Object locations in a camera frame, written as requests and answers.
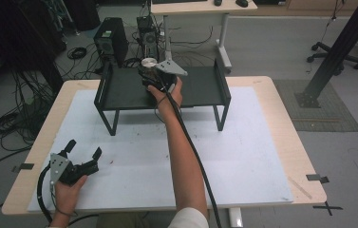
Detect black office chair base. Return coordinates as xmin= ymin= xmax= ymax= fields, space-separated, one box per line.
xmin=306 ymin=41 xmax=358 ymax=76

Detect dark curtain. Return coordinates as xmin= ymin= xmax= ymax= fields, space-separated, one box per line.
xmin=0 ymin=0 xmax=67 ymax=94

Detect person's right hand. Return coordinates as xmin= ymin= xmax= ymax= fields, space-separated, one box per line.
xmin=146 ymin=76 xmax=184 ymax=112

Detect black keyboard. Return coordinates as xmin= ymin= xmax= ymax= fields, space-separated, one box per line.
xmin=151 ymin=0 xmax=209 ymax=5

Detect white table leg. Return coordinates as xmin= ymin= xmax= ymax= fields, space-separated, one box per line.
xmin=228 ymin=207 xmax=244 ymax=228

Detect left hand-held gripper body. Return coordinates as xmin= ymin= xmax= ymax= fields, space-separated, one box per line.
xmin=49 ymin=152 xmax=101 ymax=186

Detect person's left hand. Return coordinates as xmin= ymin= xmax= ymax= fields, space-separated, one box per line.
xmin=54 ymin=174 xmax=89 ymax=219

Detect black tape strip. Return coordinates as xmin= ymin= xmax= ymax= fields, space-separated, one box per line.
xmin=305 ymin=173 xmax=330 ymax=185
xmin=10 ymin=162 xmax=35 ymax=174

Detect white table mat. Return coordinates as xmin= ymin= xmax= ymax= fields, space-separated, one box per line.
xmin=27 ymin=86 xmax=295 ymax=213

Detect grey floor mat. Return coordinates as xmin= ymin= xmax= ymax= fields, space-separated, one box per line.
xmin=273 ymin=78 xmax=358 ymax=133

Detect black metal shelf rack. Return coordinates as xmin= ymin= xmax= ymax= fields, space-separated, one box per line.
xmin=93 ymin=58 xmax=233 ymax=137

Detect small black computer tower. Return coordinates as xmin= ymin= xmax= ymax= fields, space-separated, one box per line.
xmin=136 ymin=15 xmax=160 ymax=64

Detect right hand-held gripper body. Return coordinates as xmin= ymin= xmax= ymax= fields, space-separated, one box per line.
xmin=149 ymin=59 xmax=189 ymax=92

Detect large black computer tower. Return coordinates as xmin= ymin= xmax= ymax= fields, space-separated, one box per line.
xmin=93 ymin=16 xmax=130 ymax=68

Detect light wooden desk white legs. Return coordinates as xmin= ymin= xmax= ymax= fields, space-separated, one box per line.
xmin=150 ymin=0 xmax=259 ymax=74

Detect coiled black cable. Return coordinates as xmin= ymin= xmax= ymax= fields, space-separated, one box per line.
xmin=66 ymin=46 xmax=88 ymax=61

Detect brown spice jar metal lid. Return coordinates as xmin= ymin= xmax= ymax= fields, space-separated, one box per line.
xmin=140 ymin=57 xmax=160 ymax=82

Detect black tape cross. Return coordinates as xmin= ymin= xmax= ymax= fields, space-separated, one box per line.
xmin=312 ymin=200 xmax=344 ymax=218

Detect black metal post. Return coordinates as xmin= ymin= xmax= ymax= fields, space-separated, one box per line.
xmin=294 ymin=0 xmax=358 ymax=109

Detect bundle of black floor cables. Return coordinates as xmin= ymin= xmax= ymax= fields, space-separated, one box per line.
xmin=0 ymin=67 xmax=59 ymax=179

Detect person's olive trousers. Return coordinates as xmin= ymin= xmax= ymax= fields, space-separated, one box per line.
xmin=95 ymin=210 xmax=180 ymax=228

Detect person's white right sleeve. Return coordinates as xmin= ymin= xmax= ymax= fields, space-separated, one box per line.
xmin=166 ymin=206 xmax=211 ymax=228

